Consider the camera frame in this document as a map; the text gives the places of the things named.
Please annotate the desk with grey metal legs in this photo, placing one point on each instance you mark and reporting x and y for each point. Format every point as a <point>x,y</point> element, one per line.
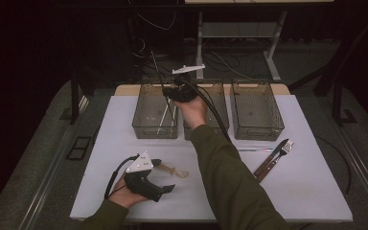
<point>199,48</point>

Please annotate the white chopstick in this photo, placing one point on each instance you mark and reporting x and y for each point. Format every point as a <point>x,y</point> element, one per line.
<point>173,120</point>
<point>163,117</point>

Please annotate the black metal stand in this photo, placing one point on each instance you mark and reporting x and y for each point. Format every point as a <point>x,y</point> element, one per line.
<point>74,102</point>
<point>337,105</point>

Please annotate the smoked transparent plastic basket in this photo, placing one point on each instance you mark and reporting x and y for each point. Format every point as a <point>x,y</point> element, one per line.
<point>255,108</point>
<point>218,96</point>
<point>147,108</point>

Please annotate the metal spoon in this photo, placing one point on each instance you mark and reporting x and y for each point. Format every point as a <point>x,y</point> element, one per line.
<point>258,149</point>

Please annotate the person's right hand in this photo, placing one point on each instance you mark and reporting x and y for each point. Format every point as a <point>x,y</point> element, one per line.
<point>193,111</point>

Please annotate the wooden spoon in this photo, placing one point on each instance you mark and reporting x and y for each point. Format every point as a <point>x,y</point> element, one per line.
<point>172,170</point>

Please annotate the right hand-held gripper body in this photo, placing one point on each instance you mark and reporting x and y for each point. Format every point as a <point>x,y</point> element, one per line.
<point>180,91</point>

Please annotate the metal floor rail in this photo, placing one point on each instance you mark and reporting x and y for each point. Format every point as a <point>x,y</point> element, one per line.
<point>49,169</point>
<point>364,172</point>

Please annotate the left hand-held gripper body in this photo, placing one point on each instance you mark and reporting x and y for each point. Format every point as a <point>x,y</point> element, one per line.
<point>140,182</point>

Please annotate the person's left hand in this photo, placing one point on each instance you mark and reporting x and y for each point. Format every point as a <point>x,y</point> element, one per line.
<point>124,196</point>

